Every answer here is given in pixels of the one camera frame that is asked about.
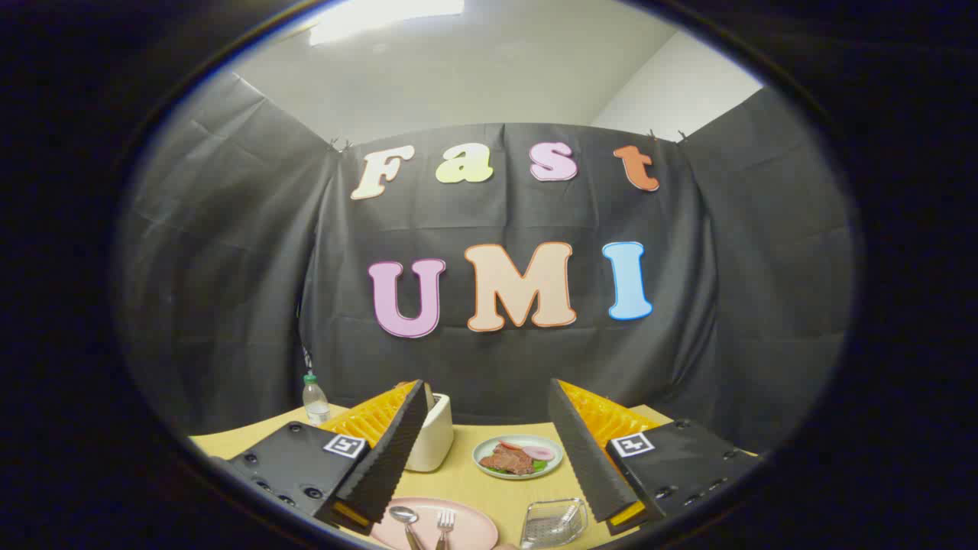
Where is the silver spoon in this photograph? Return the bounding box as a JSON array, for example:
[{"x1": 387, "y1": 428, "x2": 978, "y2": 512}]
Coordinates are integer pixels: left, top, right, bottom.
[{"x1": 389, "y1": 506, "x2": 423, "y2": 550}]

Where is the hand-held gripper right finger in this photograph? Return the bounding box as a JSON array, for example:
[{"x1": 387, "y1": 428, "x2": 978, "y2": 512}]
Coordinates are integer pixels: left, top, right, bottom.
[{"x1": 548, "y1": 378, "x2": 757, "y2": 536}]

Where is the light green plate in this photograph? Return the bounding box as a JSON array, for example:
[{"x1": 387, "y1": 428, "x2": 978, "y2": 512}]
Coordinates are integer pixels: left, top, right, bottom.
[{"x1": 472, "y1": 435, "x2": 564, "y2": 480}]

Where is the pink plate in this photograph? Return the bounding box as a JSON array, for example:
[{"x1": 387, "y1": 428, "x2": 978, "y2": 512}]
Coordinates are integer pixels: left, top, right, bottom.
[{"x1": 370, "y1": 497, "x2": 499, "y2": 550}]

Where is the slice of cooked meat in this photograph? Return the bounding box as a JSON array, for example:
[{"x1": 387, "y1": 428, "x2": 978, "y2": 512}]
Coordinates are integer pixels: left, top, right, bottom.
[{"x1": 480, "y1": 443, "x2": 536, "y2": 476}]

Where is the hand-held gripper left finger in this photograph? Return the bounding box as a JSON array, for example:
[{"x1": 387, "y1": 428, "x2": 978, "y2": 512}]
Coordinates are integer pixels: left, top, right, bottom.
[{"x1": 227, "y1": 380, "x2": 429, "y2": 536}]

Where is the clear plastic water bottle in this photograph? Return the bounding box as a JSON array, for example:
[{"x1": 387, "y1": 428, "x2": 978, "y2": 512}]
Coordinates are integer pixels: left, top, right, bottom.
[{"x1": 303, "y1": 373, "x2": 331, "y2": 426}]

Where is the white toaster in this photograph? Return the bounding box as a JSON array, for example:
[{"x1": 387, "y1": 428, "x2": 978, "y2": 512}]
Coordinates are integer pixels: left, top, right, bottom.
[{"x1": 405, "y1": 383, "x2": 455, "y2": 473}]

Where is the black backdrop cloth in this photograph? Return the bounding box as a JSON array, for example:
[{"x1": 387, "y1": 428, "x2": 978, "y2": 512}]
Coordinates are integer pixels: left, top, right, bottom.
[{"x1": 115, "y1": 73, "x2": 857, "y2": 455}]

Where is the clear plastic container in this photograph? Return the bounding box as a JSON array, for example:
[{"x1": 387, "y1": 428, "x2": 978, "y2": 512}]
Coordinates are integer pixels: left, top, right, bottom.
[{"x1": 520, "y1": 498, "x2": 588, "y2": 549}]

